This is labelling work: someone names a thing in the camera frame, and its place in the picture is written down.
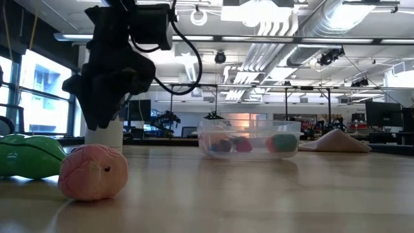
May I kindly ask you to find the clear plastic tupperware container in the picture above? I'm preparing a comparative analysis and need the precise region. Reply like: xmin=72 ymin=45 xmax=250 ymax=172
xmin=193 ymin=118 xmax=305 ymax=160

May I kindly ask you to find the snake plant in white pot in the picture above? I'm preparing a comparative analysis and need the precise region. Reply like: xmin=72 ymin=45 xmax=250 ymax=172
xmin=84 ymin=93 xmax=130 ymax=153

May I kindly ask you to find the pink wrinkled toy produce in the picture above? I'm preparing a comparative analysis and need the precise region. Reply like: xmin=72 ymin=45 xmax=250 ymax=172
xmin=58 ymin=144 xmax=129 ymax=201

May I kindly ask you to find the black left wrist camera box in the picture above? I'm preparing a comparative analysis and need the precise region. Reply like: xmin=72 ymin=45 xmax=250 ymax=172
xmin=129 ymin=3 xmax=175 ymax=51

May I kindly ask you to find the long linear light fixture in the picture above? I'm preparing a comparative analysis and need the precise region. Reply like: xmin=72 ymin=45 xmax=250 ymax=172
xmin=54 ymin=32 xmax=414 ymax=45

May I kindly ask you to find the red toy strawberry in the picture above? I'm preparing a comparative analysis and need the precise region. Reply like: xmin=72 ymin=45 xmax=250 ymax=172
xmin=233 ymin=136 xmax=254 ymax=153

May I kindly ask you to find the black metal rig frame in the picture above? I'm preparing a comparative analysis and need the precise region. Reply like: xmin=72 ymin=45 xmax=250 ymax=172
xmin=283 ymin=85 xmax=332 ymax=126
xmin=168 ymin=83 xmax=219 ymax=114

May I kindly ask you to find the black chair armrest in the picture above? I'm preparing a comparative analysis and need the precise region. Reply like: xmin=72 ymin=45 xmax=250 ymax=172
xmin=0 ymin=103 xmax=26 ymax=136

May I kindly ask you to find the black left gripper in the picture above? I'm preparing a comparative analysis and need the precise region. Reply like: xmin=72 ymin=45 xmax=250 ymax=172
xmin=61 ymin=3 xmax=157 ymax=132

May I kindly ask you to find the green toy pea pod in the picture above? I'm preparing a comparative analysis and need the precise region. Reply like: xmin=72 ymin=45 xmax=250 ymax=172
xmin=0 ymin=134 xmax=68 ymax=181

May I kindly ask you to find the dark red toy cherry pair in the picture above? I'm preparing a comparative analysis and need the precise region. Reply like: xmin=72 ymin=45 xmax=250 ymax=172
xmin=212 ymin=139 xmax=233 ymax=153

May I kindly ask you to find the white coiled cable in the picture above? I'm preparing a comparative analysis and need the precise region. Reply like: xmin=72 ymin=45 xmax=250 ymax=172
xmin=190 ymin=8 xmax=208 ymax=27

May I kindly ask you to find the wide black computer monitor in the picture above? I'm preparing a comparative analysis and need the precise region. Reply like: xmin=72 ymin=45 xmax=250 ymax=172
xmin=365 ymin=101 xmax=403 ymax=128

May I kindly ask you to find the beige folded cloth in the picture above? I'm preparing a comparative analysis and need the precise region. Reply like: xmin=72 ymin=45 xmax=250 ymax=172
xmin=298 ymin=128 xmax=373 ymax=153

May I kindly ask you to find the silver ventilation duct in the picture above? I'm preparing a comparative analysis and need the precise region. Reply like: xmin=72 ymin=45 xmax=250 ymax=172
xmin=286 ymin=0 xmax=376 ymax=67

